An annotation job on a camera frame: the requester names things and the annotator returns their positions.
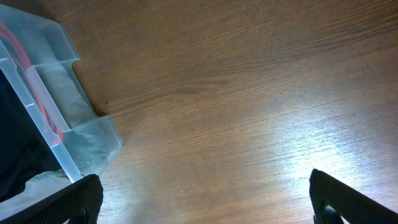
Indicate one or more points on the black red garment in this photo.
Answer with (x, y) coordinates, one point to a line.
(24, 152)

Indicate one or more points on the clear plastic storage bin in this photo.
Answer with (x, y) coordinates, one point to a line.
(28, 40)

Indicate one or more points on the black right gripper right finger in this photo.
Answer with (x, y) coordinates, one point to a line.
(336, 202)

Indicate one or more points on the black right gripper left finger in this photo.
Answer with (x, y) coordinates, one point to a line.
(79, 203)

